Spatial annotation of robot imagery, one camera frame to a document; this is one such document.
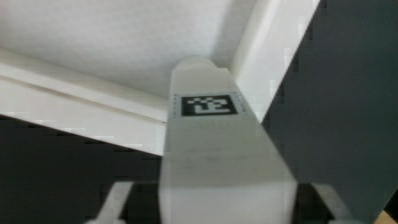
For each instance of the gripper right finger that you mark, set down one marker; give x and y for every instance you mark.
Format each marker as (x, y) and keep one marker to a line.
(320, 208)

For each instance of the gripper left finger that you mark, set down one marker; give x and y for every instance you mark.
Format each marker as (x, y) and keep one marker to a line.
(130, 204)

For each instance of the white desk tabletop tray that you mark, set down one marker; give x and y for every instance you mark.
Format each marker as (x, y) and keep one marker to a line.
(89, 51)

